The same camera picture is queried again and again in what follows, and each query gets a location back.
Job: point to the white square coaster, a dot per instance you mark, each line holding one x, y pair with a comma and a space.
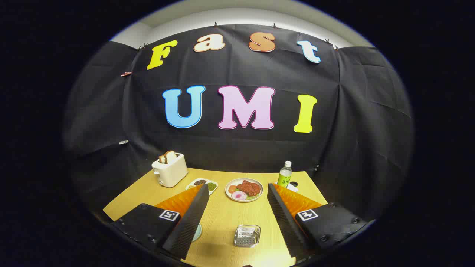
293, 187

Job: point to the red steak piece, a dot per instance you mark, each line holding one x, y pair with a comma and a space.
249, 188

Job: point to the green lettuce leaf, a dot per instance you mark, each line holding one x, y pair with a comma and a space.
252, 197

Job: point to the black backdrop cloth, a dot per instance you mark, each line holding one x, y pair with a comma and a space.
241, 155

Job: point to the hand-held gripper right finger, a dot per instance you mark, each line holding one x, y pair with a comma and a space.
285, 226

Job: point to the white toaster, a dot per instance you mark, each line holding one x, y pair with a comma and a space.
172, 172

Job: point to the pale bread slice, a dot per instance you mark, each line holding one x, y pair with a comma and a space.
170, 156

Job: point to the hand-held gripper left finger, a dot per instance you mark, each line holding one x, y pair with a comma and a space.
187, 230

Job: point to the white divided seasoning tray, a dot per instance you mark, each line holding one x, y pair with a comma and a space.
202, 182

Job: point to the white round food plate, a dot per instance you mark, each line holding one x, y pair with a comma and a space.
260, 193

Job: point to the brown-crust bread slice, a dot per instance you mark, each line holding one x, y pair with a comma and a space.
162, 159

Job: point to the light blue round plate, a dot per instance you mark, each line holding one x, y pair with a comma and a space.
197, 233

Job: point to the green label drink bottle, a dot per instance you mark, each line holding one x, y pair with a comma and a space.
285, 178

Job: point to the pink round ham slice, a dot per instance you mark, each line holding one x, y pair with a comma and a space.
239, 195

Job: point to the orange tomato slice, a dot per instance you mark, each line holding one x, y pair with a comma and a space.
232, 189

